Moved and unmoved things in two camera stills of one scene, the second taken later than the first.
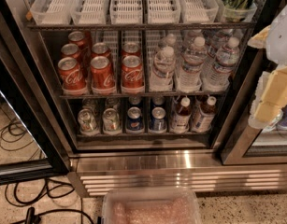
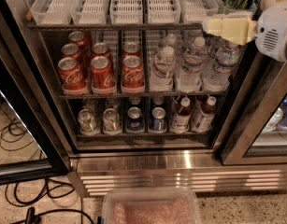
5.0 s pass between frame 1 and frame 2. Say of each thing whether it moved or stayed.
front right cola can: stayed
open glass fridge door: stayed
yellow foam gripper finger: moved
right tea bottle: stayed
